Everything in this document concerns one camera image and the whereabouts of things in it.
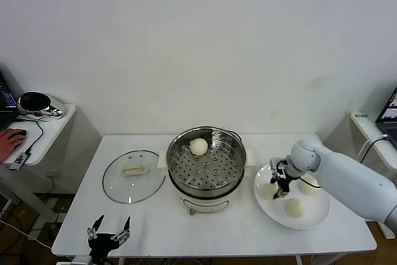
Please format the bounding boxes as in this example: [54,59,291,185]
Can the thick black hanging cable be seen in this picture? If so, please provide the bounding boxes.
[359,136,388,164]

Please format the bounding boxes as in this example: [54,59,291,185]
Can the white round plate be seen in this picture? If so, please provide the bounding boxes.
[254,161,332,231]

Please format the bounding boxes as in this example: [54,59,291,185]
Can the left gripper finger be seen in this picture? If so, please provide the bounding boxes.
[86,214,105,239]
[113,215,132,244]

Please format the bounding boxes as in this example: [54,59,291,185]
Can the round glass pot lid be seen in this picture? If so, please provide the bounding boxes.
[102,150,167,205]

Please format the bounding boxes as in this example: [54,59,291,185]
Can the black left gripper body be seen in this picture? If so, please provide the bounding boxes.
[88,232,120,258]

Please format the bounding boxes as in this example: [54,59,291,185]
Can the black usb hub adapter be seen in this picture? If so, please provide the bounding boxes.
[9,150,33,171]

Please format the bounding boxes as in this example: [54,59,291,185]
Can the perforated steel steamer basket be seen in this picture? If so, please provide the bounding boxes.
[158,126,256,191]

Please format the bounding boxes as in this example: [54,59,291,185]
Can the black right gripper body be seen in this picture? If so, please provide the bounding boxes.
[274,159,294,192]

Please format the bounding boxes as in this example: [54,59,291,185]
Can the white floor cable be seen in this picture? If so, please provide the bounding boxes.
[0,218,53,252]

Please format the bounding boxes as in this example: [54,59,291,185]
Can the black open laptop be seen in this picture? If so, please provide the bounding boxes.
[0,71,18,129]
[375,86,397,148]

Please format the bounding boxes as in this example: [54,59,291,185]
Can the thin black desk cable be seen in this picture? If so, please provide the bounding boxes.
[16,114,45,156]

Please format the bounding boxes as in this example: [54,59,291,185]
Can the white steamed baozi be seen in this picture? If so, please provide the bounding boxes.
[259,183,279,200]
[298,177,322,197]
[285,198,306,218]
[189,138,208,156]

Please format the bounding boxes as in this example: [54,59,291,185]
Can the person's bare hand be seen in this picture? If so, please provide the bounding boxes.
[0,128,27,164]

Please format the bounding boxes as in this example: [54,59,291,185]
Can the white hanging cable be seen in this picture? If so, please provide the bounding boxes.
[358,134,388,161]

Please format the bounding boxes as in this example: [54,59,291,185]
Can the black floor cables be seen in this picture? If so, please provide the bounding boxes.
[0,209,23,247]

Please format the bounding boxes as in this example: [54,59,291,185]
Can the cream electric cooking pot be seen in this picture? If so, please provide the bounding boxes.
[169,167,252,217]

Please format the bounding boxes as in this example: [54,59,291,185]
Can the chrome headset device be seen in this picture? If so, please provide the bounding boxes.
[17,91,68,120]

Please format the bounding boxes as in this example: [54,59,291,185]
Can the white side table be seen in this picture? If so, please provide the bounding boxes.
[0,103,103,222]
[322,112,397,240]

